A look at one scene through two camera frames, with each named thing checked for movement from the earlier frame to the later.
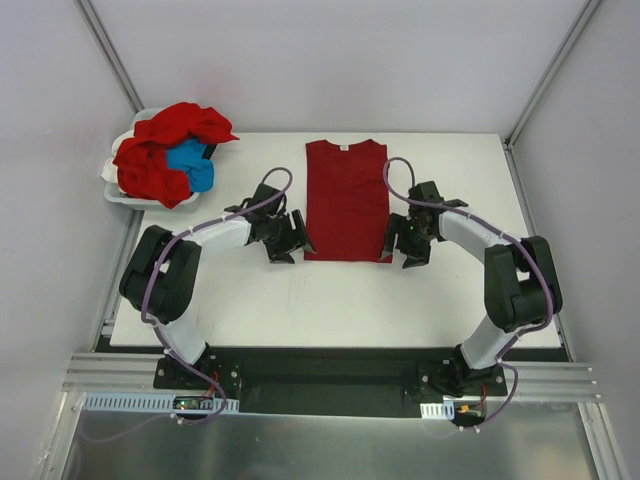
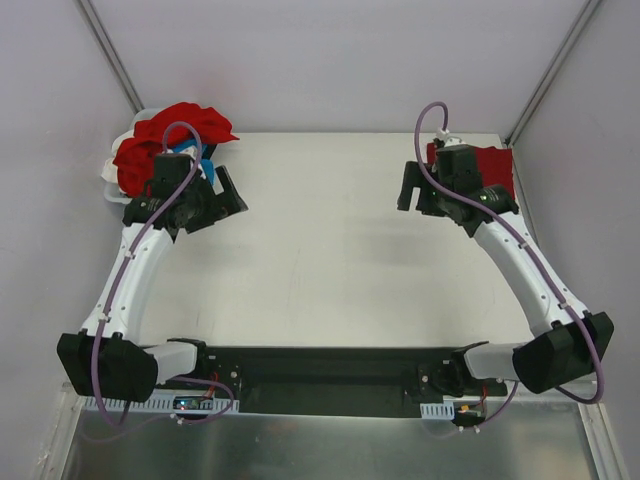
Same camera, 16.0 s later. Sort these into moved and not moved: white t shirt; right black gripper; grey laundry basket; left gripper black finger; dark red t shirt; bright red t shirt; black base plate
Moved: left gripper black finger; right black gripper; dark red t shirt
Not moved: grey laundry basket; bright red t shirt; black base plate; white t shirt
